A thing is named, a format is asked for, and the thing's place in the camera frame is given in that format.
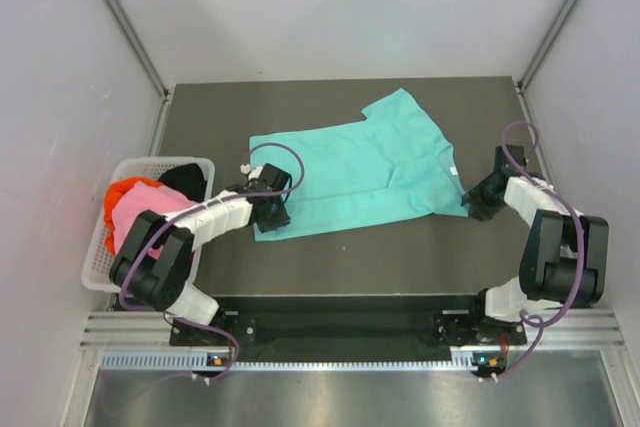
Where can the aluminium front rail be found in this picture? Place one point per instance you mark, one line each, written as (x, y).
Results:
(580, 329)

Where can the pink t shirt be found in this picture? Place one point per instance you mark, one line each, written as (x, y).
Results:
(160, 200)

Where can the teal t shirt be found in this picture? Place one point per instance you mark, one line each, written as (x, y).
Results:
(394, 165)

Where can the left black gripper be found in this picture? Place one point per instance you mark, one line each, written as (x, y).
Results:
(281, 219)

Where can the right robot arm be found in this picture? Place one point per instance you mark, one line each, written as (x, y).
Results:
(565, 255)

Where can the grey slotted cable duct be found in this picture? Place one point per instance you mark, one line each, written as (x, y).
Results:
(206, 361)

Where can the right aluminium frame post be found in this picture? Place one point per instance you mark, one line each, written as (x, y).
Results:
(551, 36)

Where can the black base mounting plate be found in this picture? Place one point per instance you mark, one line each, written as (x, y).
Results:
(358, 327)

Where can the black t shirt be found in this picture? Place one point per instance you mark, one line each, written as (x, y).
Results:
(188, 179)

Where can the aluminium frame post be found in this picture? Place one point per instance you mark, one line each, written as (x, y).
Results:
(551, 36)
(126, 27)

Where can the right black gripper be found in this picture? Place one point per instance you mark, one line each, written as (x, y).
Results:
(481, 210)

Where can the left aluminium frame post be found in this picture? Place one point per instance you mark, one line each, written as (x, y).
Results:
(126, 27)

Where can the orange t shirt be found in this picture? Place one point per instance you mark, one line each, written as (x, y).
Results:
(113, 195)

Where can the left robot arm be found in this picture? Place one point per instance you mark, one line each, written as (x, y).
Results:
(154, 262)

